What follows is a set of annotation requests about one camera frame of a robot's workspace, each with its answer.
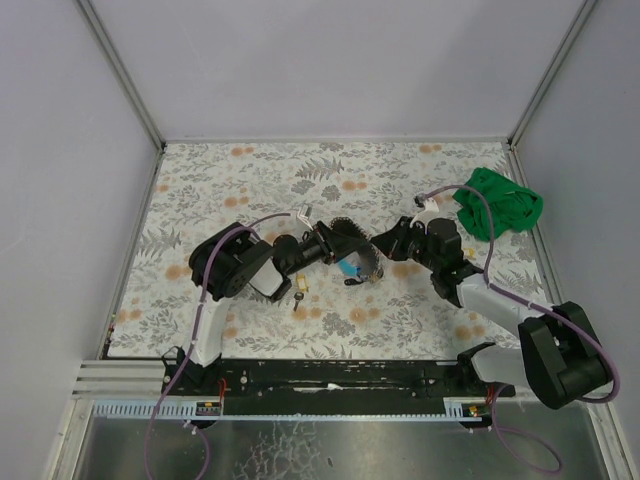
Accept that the blue key tag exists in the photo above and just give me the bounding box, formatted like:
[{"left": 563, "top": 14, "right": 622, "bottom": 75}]
[{"left": 338, "top": 258, "right": 361, "bottom": 277}]

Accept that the grey crescent keyring holder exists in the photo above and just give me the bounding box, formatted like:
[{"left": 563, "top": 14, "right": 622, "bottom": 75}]
[{"left": 330, "top": 217, "right": 384, "bottom": 286}]

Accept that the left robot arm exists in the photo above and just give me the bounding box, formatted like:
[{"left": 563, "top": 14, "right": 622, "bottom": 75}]
[{"left": 165, "top": 218, "right": 380, "bottom": 386}]

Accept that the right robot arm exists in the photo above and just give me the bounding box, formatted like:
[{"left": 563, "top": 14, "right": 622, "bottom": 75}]
[{"left": 371, "top": 217, "right": 619, "bottom": 409}]

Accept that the black key fob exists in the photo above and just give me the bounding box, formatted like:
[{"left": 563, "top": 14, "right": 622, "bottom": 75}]
[{"left": 344, "top": 278, "right": 364, "bottom": 286}]

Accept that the yellow tagged key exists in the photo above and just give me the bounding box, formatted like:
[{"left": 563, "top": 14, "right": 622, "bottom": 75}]
[{"left": 293, "top": 273, "right": 309, "bottom": 312}]

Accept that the floral table mat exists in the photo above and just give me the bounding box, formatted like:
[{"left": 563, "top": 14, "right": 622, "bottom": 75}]
[{"left": 102, "top": 140, "right": 569, "bottom": 362}]

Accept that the green crumpled cloth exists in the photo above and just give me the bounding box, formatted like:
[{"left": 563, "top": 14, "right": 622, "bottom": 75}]
[{"left": 453, "top": 167, "right": 544, "bottom": 242}]

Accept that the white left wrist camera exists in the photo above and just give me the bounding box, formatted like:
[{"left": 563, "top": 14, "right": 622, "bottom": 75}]
[{"left": 296, "top": 204, "right": 312, "bottom": 225}]

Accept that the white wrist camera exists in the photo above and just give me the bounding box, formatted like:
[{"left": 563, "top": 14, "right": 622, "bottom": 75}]
[
  {"left": 412, "top": 195, "right": 440, "bottom": 224},
  {"left": 296, "top": 204, "right": 312, "bottom": 225}
]

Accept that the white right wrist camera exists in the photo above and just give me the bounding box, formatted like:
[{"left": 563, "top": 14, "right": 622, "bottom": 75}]
[{"left": 412, "top": 195, "right": 440, "bottom": 224}]

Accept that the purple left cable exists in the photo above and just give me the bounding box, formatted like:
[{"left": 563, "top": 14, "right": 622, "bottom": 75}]
[{"left": 144, "top": 212, "right": 291, "bottom": 480}]

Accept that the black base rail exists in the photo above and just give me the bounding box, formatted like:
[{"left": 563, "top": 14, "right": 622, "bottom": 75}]
[{"left": 163, "top": 356, "right": 497, "bottom": 417}]

